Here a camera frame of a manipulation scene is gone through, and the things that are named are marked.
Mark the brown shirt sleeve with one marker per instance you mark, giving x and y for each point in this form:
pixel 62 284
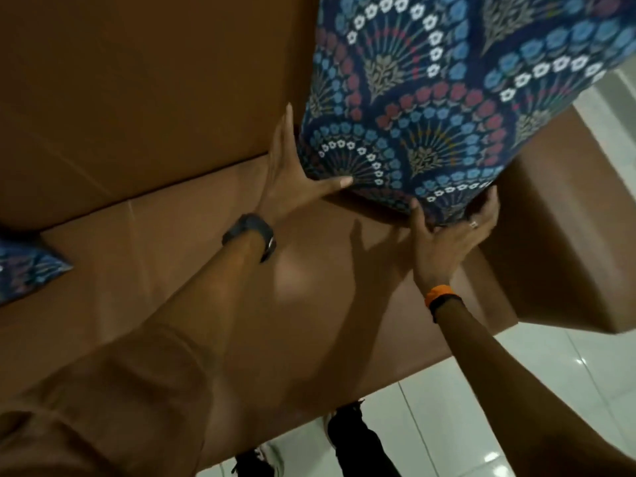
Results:
pixel 99 407

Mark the orange wristband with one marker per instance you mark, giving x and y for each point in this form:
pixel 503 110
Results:
pixel 437 294

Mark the black wristwatch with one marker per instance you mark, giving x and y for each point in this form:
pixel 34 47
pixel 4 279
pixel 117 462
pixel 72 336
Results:
pixel 253 230

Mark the person's right hand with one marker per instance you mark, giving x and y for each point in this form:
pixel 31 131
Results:
pixel 442 253

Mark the person's left forearm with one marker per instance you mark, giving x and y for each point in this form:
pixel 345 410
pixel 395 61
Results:
pixel 208 302

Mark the person's right forearm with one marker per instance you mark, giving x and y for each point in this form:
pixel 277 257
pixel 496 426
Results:
pixel 516 392

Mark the person's left hand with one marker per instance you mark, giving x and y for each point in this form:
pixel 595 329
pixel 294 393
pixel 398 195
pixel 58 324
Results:
pixel 285 186

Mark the black wristband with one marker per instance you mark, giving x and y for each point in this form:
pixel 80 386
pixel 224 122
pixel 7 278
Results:
pixel 444 305

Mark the white shoe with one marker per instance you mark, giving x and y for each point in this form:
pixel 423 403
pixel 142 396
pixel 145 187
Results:
pixel 272 459

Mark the brown leather sofa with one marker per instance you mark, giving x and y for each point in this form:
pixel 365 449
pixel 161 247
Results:
pixel 149 119

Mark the black trousers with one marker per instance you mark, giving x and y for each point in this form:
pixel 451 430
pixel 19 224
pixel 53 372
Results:
pixel 360 444

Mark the person's left thumb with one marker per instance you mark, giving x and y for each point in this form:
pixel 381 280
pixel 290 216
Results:
pixel 330 184

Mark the person's right thumb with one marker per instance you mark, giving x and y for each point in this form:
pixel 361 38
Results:
pixel 418 218

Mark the large blue floral cushion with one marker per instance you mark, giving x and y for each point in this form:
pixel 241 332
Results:
pixel 422 94

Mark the small blue floral cushion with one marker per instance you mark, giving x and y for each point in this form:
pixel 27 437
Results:
pixel 25 265

